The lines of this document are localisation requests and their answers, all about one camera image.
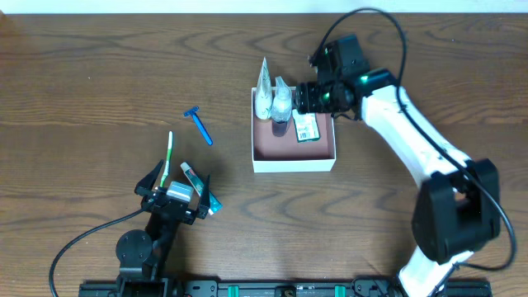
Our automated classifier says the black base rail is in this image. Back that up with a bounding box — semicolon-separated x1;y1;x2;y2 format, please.
78;278;492;297

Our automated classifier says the teal toothpaste tube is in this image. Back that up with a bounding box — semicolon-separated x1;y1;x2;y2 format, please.
180;162;223;215

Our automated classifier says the white box pink interior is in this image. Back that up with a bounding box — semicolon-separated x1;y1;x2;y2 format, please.
250;85;337;174

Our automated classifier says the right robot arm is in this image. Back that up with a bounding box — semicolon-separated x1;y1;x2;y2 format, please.
217;35;500;297

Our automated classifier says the white lotion tube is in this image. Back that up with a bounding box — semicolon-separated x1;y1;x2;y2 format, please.
254;58;273;120

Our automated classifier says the blue disposable razor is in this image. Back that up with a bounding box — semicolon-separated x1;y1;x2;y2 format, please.
183;106;214;146

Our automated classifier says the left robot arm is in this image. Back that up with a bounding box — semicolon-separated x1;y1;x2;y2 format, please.
113;161;210;297

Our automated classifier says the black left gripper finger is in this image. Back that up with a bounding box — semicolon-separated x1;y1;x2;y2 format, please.
134;160;164;194
197;175;210;219

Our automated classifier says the green white toothbrush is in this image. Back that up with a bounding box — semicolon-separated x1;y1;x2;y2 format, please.
160;131;174;187

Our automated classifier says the green white soap packet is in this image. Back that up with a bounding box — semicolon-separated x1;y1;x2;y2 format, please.
292;109;320;143

